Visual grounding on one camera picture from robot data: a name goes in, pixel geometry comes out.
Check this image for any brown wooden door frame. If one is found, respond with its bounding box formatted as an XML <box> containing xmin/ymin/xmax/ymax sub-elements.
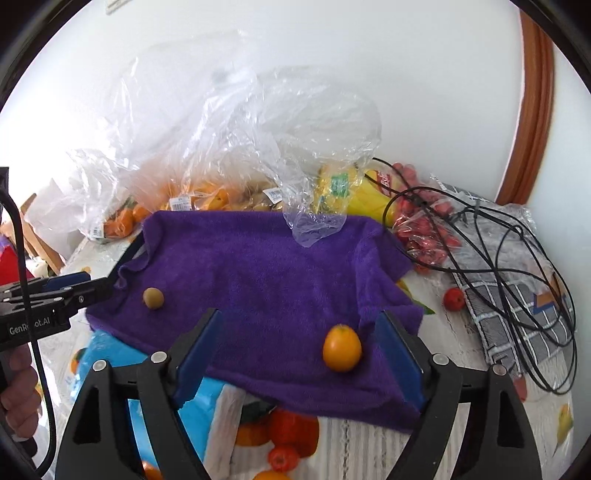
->
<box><xmin>496</xmin><ymin>9</ymin><xmax>555</xmax><ymax>206</ymax></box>

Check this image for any person's left hand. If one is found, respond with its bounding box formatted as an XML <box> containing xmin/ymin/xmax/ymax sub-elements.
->
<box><xmin>0</xmin><ymin>354</ymin><xmax>41</xmax><ymax>439</ymax></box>

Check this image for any blue tissue pack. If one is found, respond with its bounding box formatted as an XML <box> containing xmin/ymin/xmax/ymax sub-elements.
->
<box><xmin>76</xmin><ymin>330</ymin><xmax>278</xmax><ymax>476</ymax></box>

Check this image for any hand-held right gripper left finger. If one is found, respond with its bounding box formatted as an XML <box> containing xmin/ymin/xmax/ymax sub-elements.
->
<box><xmin>54</xmin><ymin>308</ymin><xmax>225</xmax><ymax>480</ymax></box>

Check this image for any clear bag of kumquats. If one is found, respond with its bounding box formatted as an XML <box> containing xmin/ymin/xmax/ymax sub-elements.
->
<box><xmin>152</xmin><ymin>28</ymin><xmax>287</xmax><ymax>213</ymax></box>

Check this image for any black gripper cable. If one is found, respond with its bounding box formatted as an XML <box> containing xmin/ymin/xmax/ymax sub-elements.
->
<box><xmin>0</xmin><ymin>187</ymin><xmax>58</xmax><ymax>478</ymax></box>

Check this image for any black wire rack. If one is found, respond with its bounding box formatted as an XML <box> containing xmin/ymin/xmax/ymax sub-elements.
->
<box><xmin>374</xmin><ymin>157</ymin><xmax>578</xmax><ymax>395</ymax></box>

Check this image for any orange kumquat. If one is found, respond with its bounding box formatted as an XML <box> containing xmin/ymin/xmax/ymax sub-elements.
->
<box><xmin>322</xmin><ymin>324</ymin><xmax>362</xmax><ymax>373</ymax></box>

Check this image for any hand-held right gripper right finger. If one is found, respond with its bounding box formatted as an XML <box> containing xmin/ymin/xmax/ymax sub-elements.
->
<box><xmin>374</xmin><ymin>310</ymin><xmax>543</xmax><ymax>480</ymax></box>

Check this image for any grey checked cloth in plastic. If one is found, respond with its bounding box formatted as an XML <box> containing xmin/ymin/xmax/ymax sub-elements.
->
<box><xmin>429</xmin><ymin>173</ymin><xmax>578</xmax><ymax>379</ymax></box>

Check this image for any clear bag of mandarins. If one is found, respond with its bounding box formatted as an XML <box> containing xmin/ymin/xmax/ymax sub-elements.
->
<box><xmin>67</xmin><ymin>53</ymin><xmax>185</xmax><ymax>241</ymax></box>

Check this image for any white paper bag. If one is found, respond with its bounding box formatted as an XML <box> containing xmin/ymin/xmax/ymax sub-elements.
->
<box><xmin>25</xmin><ymin>178</ymin><xmax>81</xmax><ymax>259</ymax></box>

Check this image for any yellow chips bag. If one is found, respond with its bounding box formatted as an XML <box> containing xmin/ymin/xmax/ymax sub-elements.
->
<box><xmin>355</xmin><ymin>168</ymin><xmax>409</xmax><ymax>227</ymax></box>

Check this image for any purple towel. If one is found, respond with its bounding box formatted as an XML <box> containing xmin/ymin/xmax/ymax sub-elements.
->
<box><xmin>85</xmin><ymin>210</ymin><xmax>426</xmax><ymax>432</ymax></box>

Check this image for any clear bag of longans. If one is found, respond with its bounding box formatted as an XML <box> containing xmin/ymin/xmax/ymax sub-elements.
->
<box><xmin>240</xmin><ymin>65</ymin><xmax>384</xmax><ymax>247</ymax></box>

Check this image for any clear bag of cherry tomatoes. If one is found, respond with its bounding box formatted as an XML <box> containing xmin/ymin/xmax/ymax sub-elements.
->
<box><xmin>383</xmin><ymin>161</ymin><xmax>462</xmax><ymax>275</ymax></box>

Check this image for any yellow pack with green label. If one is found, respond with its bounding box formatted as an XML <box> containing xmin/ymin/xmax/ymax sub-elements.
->
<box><xmin>314</xmin><ymin>164</ymin><xmax>363</xmax><ymax>217</ymax></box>

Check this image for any wooden chair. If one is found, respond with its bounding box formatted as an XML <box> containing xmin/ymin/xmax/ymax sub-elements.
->
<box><xmin>0</xmin><ymin>193</ymin><xmax>63</xmax><ymax>278</ymax></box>

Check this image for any printed white tablecloth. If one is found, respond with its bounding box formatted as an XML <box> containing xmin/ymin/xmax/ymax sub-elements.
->
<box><xmin>28</xmin><ymin>231</ymin><xmax>578</xmax><ymax>480</ymax></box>

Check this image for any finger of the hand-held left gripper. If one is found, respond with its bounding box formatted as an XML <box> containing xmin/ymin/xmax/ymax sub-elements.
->
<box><xmin>44</xmin><ymin>272</ymin><xmax>93</xmax><ymax>291</ymax></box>
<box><xmin>60</xmin><ymin>276</ymin><xmax>117</xmax><ymax>320</ymax></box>

